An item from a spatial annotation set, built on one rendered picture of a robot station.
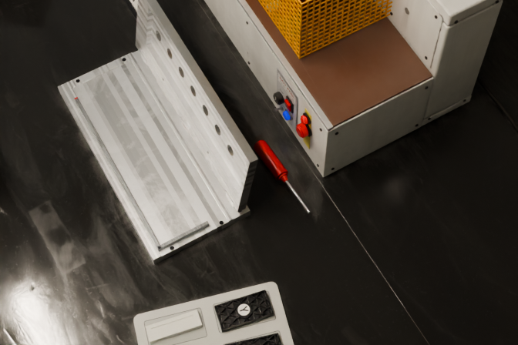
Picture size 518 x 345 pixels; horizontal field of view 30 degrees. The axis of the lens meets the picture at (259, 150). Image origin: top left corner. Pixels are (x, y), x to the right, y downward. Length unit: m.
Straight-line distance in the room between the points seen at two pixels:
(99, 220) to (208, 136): 0.27
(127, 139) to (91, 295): 0.32
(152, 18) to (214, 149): 0.29
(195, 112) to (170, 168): 0.12
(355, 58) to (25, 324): 0.78
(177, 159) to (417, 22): 0.53
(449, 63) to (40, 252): 0.84
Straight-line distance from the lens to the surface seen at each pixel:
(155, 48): 1.96
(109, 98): 1.99
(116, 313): 1.82
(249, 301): 1.78
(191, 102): 1.87
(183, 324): 1.77
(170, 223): 1.85
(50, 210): 1.92
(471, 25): 1.74
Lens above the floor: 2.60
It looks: 62 degrees down
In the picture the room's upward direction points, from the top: 2 degrees counter-clockwise
